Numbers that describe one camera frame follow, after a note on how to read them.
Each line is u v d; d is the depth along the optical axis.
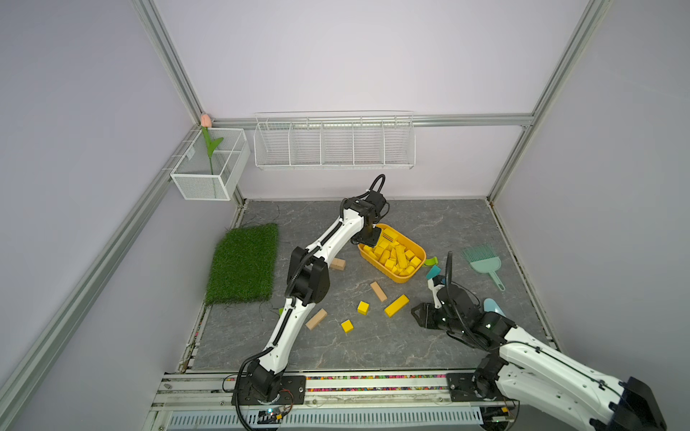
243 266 0.98
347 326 0.85
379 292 0.91
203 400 0.74
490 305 0.87
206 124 0.89
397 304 0.89
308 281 0.62
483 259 1.01
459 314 0.60
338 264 0.97
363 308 0.87
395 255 0.99
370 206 0.74
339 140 1.00
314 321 0.86
